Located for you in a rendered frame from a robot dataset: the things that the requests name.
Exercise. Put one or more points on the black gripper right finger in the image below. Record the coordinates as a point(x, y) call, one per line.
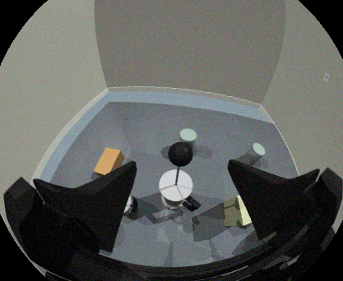
point(268, 198)

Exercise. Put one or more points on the glass french press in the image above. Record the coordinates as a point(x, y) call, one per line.
point(175, 185)

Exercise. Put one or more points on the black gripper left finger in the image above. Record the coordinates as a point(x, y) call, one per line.
point(98, 206)

